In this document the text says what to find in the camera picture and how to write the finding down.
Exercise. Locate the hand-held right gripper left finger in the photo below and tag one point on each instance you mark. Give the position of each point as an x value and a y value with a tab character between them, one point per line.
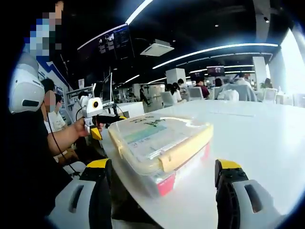
100	198

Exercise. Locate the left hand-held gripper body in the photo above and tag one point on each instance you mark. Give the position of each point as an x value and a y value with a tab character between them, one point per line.
91	105

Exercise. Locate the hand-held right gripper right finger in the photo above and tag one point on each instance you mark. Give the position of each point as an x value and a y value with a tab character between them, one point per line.
228	198

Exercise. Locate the clear plastic storage box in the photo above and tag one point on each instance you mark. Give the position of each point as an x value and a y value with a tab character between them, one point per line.
147	183

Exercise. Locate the red medicine box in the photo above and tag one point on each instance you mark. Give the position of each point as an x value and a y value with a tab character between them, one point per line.
166	187

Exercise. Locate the clear lid with yellow clips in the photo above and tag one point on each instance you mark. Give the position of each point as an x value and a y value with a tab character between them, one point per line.
181	133

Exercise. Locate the person's left hand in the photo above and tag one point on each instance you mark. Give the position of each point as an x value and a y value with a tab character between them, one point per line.
80	127

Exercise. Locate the computer monitor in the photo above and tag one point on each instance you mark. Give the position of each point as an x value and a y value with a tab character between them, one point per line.
107	88

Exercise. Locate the white cabinet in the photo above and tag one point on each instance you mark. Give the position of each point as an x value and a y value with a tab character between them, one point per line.
132	108

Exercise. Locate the white office chair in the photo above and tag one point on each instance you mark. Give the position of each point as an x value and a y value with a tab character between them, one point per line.
196	93
166	99

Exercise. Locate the white worn chest device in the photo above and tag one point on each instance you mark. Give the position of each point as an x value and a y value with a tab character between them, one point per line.
26	83

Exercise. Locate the person's black shirt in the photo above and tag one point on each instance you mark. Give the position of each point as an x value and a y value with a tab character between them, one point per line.
28	155

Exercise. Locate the ceiling air conditioner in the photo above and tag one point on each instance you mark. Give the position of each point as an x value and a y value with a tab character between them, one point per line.
157	48

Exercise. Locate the white plastic bag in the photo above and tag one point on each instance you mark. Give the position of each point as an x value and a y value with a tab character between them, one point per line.
228	95

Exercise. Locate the straight ceiling light strip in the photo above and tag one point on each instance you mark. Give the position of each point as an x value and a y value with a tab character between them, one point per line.
139	12

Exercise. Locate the chair with grey jacket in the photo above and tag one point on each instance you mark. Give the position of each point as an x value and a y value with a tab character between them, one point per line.
247	93

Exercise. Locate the hanging screen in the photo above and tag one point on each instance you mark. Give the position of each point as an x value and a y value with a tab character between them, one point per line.
215	71

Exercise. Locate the potted plant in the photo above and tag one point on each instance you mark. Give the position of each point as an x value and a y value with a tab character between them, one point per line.
263	85

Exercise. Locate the curved ceiling light strip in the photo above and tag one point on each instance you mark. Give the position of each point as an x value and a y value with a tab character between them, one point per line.
214	48

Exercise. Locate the large bright window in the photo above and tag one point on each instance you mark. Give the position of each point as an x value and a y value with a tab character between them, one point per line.
295	66

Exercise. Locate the blue white wall poster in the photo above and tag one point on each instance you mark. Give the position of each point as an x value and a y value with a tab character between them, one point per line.
45	69

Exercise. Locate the black wall display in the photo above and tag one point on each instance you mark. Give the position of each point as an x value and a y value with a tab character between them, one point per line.
114	40

